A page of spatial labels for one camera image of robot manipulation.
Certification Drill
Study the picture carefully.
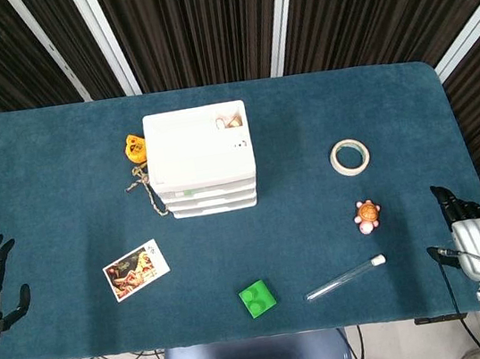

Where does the braided beige rope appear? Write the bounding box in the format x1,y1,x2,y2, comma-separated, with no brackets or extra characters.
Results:
122,160,171,223

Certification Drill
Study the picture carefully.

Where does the black bar under table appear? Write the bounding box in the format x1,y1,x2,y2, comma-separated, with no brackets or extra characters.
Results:
414,310,467,328

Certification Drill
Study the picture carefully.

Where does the white frame post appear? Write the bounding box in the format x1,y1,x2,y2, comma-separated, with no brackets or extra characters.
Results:
7,0,94,112
68,0,142,104
258,0,313,79
424,0,480,84

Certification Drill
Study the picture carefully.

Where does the beige masking tape roll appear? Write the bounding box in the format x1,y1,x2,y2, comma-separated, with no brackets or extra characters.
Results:
326,135,374,179

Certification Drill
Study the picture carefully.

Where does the pink brown turtle toy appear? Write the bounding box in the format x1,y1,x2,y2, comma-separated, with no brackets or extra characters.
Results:
350,196,385,237

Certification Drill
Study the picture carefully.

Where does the teal table cloth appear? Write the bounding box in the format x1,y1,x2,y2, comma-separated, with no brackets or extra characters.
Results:
0,40,480,359

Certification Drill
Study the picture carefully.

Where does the clear drawer, mostly empty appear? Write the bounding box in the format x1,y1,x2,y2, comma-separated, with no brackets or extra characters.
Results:
165,187,258,211

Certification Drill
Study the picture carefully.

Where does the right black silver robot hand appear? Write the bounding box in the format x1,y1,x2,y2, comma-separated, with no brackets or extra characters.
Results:
417,178,480,289

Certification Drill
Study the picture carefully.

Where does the printed photo card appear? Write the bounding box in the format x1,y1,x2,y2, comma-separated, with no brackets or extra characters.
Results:
98,237,175,305

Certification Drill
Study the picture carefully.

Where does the green building block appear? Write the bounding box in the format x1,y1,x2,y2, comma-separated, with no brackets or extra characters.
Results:
236,277,281,321

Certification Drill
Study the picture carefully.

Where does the clear test tube with stopper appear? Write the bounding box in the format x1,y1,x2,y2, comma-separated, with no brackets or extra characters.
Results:
300,253,392,304

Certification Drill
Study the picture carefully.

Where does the white plastic drawer cabinet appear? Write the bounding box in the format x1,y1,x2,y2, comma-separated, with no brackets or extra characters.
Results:
140,99,263,223

